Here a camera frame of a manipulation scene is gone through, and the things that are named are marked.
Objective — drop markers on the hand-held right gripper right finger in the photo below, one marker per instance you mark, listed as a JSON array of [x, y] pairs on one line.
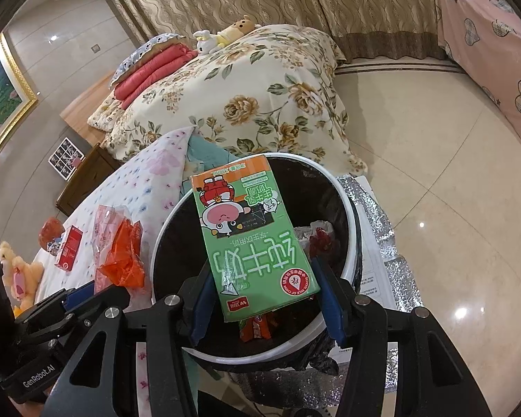
[[332, 308]]

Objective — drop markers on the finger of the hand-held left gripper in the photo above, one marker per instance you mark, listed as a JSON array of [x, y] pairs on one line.
[[87, 319], [80, 296]]

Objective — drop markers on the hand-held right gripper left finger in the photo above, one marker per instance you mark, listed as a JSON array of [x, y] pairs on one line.
[[202, 308]]

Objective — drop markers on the orange snack packet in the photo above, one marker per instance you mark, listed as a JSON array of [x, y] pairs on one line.
[[254, 328]]

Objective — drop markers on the red foil wrapper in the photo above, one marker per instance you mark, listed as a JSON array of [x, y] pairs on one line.
[[321, 245]]

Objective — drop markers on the white rimmed trash bin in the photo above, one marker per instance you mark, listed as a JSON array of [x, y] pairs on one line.
[[178, 234]]

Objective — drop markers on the green milk carton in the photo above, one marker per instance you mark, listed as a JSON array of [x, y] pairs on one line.
[[252, 243]]

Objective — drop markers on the white tissue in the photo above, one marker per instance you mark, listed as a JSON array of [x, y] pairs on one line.
[[306, 230]]

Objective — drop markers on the small red box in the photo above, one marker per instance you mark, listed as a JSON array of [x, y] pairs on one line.
[[68, 247]]

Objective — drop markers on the orange plastic bag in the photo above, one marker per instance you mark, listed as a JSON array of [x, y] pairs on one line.
[[123, 260]]

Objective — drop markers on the beige teddy bear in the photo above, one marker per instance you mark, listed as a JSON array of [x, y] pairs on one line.
[[24, 273]]

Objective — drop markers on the pink clear plastic wrapper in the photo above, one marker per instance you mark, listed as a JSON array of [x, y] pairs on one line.
[[106, 230]]

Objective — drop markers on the red apple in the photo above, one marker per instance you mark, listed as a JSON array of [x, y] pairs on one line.
[[51, 230]]

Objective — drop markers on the silver foil insulation bag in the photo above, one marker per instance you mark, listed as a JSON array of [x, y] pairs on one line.
[[395, 243]]

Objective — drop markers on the wooden nightstand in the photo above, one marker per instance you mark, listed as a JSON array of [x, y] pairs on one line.
[[91, 178]]

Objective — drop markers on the teal cloth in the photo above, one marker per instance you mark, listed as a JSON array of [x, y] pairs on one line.
[[208, 154]]

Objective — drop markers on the wooden headboard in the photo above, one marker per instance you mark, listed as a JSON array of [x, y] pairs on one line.
[[84, 113]]

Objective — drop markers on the cream printed pillow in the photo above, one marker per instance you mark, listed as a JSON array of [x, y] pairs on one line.
[[106, 110]]

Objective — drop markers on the gold framed painting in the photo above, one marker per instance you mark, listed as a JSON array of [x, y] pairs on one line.
[[0, 95]]

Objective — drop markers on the floral quilt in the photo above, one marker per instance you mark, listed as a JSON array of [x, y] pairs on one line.
[[265, 95]]

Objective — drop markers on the folded red blanket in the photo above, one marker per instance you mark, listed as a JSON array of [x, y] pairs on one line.
[[152, 74]]

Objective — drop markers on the blue patterned pillow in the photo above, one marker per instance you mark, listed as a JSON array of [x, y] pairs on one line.
[[134, 54]]

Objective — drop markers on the white bunny plush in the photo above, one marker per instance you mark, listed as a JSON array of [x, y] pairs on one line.
[[206, 42]]

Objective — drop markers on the yellow animal plush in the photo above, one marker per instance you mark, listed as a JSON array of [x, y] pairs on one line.
[[239, 30]]

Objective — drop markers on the pink heart print cloth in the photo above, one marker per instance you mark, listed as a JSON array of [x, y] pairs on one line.
[[495, 52]]

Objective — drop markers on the beige patterned curtain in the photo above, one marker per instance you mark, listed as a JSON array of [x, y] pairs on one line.
[[286, 0]]

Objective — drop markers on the photo collage frame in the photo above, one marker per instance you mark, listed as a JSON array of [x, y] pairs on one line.
[[65, 158]]

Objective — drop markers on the wall socket plate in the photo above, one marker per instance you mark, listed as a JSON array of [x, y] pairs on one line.
[[95, 47]]

